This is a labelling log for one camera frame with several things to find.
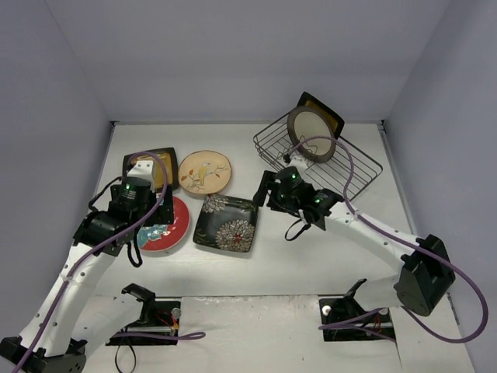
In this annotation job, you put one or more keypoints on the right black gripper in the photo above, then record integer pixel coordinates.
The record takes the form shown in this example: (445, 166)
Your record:
(269, 193)

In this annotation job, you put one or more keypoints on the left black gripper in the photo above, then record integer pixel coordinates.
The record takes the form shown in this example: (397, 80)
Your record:
(165, 210)

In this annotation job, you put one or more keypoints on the round red teal plate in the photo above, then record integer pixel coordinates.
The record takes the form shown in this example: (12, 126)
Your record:
(157, 238)

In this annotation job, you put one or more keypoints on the black floral square plate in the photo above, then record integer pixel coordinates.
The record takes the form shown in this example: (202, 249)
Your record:
(226, 223)

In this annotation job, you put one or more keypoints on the square amber plate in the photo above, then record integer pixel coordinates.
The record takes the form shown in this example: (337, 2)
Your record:
(336, 121)
(168, 159)

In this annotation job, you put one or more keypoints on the round bird pattern plate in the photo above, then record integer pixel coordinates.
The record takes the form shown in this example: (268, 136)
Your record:
(204, 172)

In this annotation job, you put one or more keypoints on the round cream brown-rim plate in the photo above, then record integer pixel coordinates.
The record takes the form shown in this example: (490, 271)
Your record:
(308, 126)

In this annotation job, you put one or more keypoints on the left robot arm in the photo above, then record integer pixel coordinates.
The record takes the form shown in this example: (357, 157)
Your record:
(56, 339)

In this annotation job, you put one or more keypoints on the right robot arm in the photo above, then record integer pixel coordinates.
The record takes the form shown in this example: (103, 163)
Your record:
(421, 273)

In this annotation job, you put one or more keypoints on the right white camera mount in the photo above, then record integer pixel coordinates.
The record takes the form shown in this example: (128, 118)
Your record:
(298, 161)

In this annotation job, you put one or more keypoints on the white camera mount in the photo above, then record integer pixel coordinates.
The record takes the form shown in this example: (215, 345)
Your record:
(298, 161)
(141, 173)

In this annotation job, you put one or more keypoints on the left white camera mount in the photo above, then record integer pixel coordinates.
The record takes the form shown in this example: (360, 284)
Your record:
(141, 173)

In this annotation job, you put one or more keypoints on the black wire dish rack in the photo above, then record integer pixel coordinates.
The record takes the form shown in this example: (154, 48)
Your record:
(273, 142)

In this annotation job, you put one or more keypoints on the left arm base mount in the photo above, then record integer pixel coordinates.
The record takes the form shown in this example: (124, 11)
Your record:
(163, 321)

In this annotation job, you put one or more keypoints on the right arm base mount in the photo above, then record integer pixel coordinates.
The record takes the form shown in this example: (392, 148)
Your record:
(343, 320)

